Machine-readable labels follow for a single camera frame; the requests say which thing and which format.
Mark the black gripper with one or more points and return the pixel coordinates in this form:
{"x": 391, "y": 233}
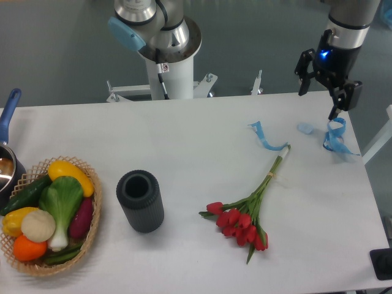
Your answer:
{"x": 331, "y": 66}

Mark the red tulip bouquet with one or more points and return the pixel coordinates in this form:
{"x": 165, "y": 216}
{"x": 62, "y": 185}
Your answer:
{"x": 241, "y": 219}

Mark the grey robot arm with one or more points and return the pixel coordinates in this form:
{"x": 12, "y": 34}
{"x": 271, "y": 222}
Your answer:
{"x": 168, "y": 41}

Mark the light blue plastic cap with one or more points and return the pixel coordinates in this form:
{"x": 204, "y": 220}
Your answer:
{"x": 305, "y": 128}

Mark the tangled blue ribbon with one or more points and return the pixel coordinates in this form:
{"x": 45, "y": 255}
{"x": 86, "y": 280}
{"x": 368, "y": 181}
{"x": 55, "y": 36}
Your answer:
{"x": 333, "y": 140}

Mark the blue ribbon strip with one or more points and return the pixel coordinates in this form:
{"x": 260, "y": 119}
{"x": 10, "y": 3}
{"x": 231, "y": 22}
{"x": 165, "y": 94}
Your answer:
{"x": 258, "y": 129}

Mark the blue object top corner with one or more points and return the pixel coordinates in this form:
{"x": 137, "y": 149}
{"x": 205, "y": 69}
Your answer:
{"x": 385, "y": 16}

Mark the black device at edge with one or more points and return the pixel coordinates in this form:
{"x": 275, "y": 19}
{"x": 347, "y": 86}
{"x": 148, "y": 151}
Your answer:
{"x": 381, "y": 261}

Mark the dark grey ribbed vase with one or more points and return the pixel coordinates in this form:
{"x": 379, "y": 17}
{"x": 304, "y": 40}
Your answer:
{"x": 138, "y": 193}

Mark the purple sweet potato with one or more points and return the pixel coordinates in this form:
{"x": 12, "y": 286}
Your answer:
{"x": 81, "y": 222}

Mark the green bok choy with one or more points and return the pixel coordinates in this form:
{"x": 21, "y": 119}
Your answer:
{"x": 62, "y": 199}

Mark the dark green cucumber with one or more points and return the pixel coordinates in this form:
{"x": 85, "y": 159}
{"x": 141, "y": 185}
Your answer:
{"x": 28, "y": 196}

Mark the cream white garlic bulb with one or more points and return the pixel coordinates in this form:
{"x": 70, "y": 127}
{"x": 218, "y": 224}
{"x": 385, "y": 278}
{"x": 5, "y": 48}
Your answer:
{"x": 38, "y": 226}

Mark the green pea pods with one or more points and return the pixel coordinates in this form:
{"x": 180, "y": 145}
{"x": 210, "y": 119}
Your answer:
{"x": 62, "y": 256}

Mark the woven wicker basket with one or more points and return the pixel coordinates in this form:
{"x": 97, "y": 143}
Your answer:
{"x": 38, "y": 268}

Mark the yellow bell pepper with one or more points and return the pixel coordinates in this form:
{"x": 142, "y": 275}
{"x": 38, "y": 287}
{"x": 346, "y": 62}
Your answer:
{"x": 11, "y": 223}

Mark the orange fruit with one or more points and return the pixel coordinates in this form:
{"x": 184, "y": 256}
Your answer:
{"x": 26, "y": 250}

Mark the white frame bar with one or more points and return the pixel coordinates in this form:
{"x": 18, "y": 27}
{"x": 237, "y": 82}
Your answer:
{"x": 379, "y": 140}

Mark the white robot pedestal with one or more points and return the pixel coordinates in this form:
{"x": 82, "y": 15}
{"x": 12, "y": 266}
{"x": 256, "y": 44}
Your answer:
{"x": 166, "y": 81}

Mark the blue handled saucepan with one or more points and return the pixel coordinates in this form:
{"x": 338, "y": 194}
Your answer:
{"x": 11, "y": 168}

